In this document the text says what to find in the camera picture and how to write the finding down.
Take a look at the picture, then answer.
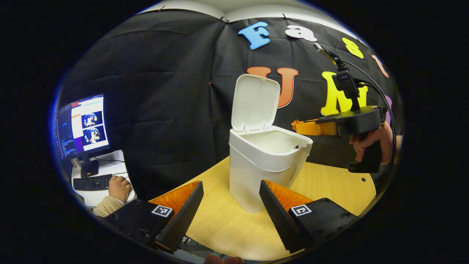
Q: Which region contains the white side table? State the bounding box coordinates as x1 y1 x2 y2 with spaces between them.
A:
71 150 138 209

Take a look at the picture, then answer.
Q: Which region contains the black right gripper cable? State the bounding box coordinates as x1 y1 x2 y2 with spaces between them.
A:
343 60 397 165

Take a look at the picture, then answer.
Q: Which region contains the wooden desktop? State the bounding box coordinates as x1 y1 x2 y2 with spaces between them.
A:
148 156 378 261

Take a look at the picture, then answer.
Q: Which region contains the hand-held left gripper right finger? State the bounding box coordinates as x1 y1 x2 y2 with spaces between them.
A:
259 180 359 254

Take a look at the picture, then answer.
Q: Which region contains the black keyboard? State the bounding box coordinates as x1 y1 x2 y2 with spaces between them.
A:
73 174 113 191

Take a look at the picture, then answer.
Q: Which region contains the white desktop garbage bin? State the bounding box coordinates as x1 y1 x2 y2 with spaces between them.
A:
229 74 314 214

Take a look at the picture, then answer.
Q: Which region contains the black backdrop cloth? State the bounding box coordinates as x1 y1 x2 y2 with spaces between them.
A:
55 8 403 202

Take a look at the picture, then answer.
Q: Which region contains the computer monitor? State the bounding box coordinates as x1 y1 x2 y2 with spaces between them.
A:
55 93 110 178

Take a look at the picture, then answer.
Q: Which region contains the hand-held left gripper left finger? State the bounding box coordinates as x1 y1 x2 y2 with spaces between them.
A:
104 181 204 254

